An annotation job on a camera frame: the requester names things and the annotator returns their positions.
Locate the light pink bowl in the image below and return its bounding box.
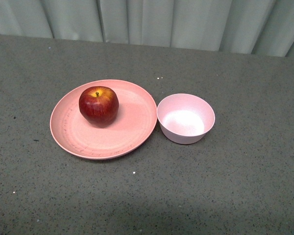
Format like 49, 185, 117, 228
157, 94, 216, 144

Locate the pink round plate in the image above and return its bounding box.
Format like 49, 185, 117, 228
49, 79, 157, 160

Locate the red apple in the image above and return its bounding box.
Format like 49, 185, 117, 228
78, 86, 119, 127

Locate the grey-white pleated curtain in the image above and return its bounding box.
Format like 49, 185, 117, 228
0, 0, 294, 57

